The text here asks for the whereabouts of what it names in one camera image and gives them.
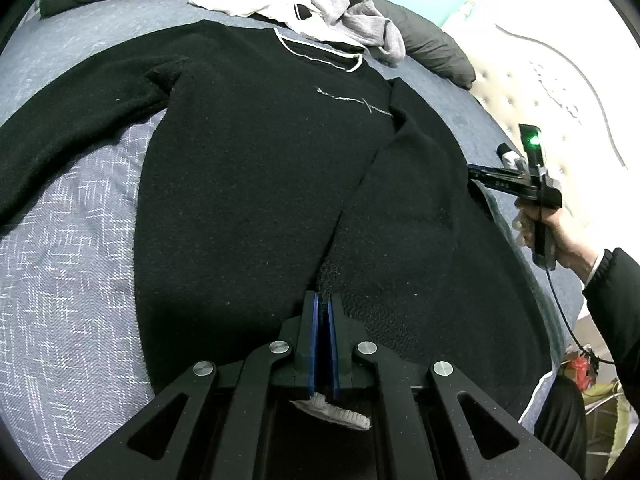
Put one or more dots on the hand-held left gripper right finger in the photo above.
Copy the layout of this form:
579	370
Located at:
334	350

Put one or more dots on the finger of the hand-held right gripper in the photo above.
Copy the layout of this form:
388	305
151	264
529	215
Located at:
482	176

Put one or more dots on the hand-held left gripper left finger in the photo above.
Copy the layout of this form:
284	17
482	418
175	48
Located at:
312	350

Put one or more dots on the black sweater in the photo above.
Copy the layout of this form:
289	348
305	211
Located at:
260	185

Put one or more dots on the person's right forearm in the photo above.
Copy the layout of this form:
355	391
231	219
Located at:
620	300

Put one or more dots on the person's right hand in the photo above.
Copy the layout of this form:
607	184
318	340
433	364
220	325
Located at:
570	240

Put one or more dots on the folded grey garment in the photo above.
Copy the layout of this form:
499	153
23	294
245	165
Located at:
512	160

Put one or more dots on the cream tufted headboard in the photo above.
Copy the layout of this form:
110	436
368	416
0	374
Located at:
575	85

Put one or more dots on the dark grey duvet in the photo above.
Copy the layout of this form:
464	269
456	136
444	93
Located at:
430	45

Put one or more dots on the red object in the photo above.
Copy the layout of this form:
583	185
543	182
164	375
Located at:
580	372

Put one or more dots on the person's black trouser leg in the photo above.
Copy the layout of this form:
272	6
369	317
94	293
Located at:
560	425

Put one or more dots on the white garment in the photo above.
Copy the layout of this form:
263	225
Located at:
240	0

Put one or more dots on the pale green frame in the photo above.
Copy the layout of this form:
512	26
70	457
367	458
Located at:
607	400

